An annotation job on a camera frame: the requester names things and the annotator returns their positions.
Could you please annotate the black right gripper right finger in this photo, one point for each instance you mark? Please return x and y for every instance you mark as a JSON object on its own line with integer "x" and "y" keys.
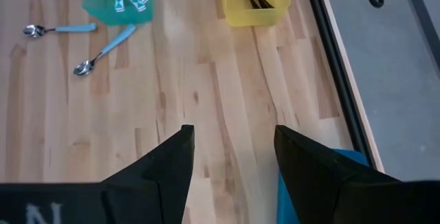
{"x": 316, "y": 186}

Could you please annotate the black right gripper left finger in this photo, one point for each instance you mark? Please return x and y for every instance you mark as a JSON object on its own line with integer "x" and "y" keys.
{"x": 161, "y": 186}

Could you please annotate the blue plastic bin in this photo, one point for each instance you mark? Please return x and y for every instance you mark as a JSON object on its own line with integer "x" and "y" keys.
{"x": 285, "y": 203}

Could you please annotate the yellow plastic bin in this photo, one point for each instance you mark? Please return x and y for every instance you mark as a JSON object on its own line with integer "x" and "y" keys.
{"x": 240, "y": 14}

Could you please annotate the green translucent plastic bin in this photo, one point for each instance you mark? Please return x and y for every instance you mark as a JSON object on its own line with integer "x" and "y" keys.
{"x": 103, "y": 7}

